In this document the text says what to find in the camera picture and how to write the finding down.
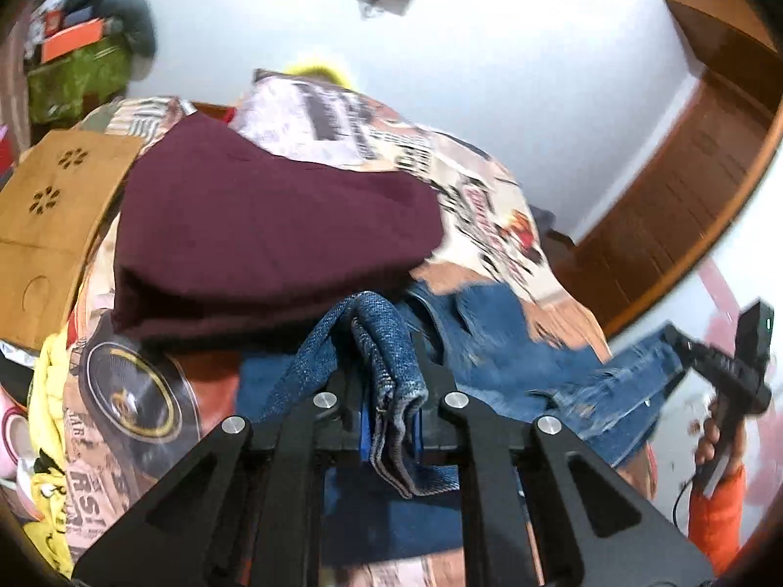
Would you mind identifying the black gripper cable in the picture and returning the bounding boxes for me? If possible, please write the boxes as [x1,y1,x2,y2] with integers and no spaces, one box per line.
[671,478,699,528]

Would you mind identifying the printed pillow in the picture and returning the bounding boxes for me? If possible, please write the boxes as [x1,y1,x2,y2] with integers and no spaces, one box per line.
[234,69,406,173]

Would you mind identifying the orange box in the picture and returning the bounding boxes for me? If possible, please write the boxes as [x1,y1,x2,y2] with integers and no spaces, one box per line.
[39,18,105,64]

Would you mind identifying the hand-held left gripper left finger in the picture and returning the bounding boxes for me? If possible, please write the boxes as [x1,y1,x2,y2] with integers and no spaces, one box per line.
[70,372,374,587]

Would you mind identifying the dark grey coat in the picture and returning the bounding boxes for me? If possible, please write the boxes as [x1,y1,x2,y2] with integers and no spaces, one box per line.
[101,0,159,82]

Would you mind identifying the folded maroon clothes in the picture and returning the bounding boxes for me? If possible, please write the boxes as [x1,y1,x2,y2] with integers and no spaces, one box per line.
[113,113,446,351]

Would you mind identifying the yellow cartoon cloth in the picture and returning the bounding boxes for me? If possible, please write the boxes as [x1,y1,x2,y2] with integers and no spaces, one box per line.
[27,329,83,577]

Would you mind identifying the person's right forearm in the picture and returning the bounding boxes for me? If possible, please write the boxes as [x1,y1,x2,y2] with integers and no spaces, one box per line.
[688,463,750,573]

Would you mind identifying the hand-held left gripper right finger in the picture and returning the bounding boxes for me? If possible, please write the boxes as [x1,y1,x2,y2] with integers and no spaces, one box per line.
[409,331,718,587]

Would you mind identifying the white heart-print sliding door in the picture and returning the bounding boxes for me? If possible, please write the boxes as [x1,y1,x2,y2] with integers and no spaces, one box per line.
[605,145,783,566]

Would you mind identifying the person's right hand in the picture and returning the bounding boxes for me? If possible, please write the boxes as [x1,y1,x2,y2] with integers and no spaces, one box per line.
[693,402,748,473]

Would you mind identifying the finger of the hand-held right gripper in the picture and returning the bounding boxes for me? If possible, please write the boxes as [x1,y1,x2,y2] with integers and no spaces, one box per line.
[664,323,740,383]

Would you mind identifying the wooden overhead cabinet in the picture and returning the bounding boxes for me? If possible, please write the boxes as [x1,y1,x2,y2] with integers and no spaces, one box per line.
[666,0,783,112]

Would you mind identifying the printed bed sheet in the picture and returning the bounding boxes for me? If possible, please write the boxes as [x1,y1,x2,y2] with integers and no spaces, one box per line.
[37,70,614,587]

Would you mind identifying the wooden lap desk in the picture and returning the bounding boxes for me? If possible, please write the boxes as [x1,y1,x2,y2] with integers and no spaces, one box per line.
[0,130,145,353]

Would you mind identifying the brown wooden door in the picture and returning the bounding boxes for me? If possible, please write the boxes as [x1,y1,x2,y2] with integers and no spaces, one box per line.
[549,71,783,339]

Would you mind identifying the striped brown curtain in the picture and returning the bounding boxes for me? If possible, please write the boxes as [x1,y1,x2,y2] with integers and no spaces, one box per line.
[0,27,33,157]

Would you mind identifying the green floral cloth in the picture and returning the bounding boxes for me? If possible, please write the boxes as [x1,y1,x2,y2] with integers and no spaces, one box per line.
[27,37,134,124]

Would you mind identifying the blue denim jacket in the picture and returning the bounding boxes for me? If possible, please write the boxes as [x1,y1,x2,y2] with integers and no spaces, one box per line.
[235,289,687,566]

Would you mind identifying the dark bag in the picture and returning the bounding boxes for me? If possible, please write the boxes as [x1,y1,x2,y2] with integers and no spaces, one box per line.
[531,203,577,247]

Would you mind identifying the yellow rounded object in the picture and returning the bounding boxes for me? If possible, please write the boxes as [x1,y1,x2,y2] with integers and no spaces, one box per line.
[284,57,357,90]

